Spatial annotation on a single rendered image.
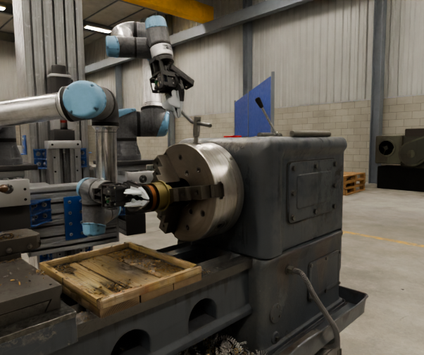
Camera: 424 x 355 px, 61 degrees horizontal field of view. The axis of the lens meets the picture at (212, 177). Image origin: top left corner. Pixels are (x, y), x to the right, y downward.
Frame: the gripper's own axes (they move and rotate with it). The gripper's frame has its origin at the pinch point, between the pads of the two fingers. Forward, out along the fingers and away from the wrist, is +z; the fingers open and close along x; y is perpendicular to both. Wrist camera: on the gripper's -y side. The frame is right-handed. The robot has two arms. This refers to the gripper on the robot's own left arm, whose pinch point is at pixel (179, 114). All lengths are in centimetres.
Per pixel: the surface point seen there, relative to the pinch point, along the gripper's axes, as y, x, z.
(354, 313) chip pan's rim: -56, 15, 86
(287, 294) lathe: -22, 11, 68
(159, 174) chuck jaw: 14.2, 0.9, 20.8
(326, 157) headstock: -49, 24, 24
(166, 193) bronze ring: 17.2, 6.3, 27.8
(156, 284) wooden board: 32, 14, 50
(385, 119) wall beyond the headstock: -993, -254, -138
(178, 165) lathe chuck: 8.3, 3.6, 19.1
